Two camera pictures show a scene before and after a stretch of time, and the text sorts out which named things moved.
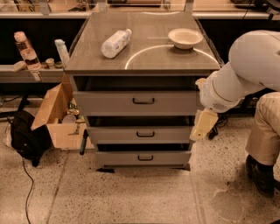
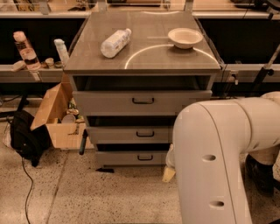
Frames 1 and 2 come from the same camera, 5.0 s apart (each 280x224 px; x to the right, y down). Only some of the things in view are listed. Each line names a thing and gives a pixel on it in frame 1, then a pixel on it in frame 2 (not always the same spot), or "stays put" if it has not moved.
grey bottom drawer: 143,158 stays put
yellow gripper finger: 203,121 to 168,174
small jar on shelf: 50,61 stays put
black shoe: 262,175 stays put
